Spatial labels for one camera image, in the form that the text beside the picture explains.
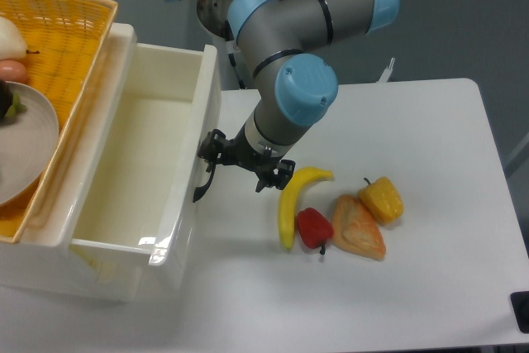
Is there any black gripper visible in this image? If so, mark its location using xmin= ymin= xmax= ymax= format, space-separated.
xmin=198 ymin=129 xmax=296 ymax=193

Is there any black top drawer handle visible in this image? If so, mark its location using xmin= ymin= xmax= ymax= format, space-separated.
xmin=193 ymin=160 xmax=217 ymax=203

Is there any white drawer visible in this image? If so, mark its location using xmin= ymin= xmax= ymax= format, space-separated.
xmin=68 ymin=42 xmax=223 ymax=291

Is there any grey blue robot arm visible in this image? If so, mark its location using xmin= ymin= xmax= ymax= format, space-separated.
xmin=198 ymin=0 xmax=400 ymax=189

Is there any white drawer cabinet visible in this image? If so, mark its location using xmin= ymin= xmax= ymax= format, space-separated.
xmin=1 ymin=23 xmax=141 ymax=301

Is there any yellow banana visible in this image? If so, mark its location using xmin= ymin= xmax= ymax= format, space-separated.
xmin=278 ymin=167 xmax=334 ymax=250

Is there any red bell pepper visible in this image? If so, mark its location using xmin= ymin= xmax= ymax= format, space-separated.
xmin=296 ymin=208 xmax=334 ymax=261

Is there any triangular pastry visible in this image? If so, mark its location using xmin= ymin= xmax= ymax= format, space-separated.
xmin=331 ymin=194 xmax=386 ymax=261

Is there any yellow bell pepper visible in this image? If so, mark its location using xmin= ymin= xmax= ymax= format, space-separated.
xmin=357 ymin=176 xmax=404 ymax=225

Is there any grey plate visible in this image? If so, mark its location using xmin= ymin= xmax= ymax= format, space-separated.
xmin=1 ymin=82 xmax=60 ymax=204

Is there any yellow woven basket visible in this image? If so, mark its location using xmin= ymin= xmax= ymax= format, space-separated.
xmin=1 ymin=0 xmax=118 ymax=244

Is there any pink sausage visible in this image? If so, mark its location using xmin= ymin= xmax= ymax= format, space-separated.
xmin=0 ymin=60 xmax=29 ymax=83

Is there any white pear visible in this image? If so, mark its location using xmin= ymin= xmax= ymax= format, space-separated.
xmin=1 ymin=17 xmax=40 ymax=60

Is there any black corner object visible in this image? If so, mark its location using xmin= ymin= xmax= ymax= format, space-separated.
xmin=510 ymin=291 xmax=529 ymax=334

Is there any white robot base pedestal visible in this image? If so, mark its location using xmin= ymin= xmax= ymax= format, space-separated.
xmin=196 ymin=0 xmax=286 ymax=90

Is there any metal table frame bracket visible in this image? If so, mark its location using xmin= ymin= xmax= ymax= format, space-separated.
xmin=377 ymin=57 xmax=395 ymax=83

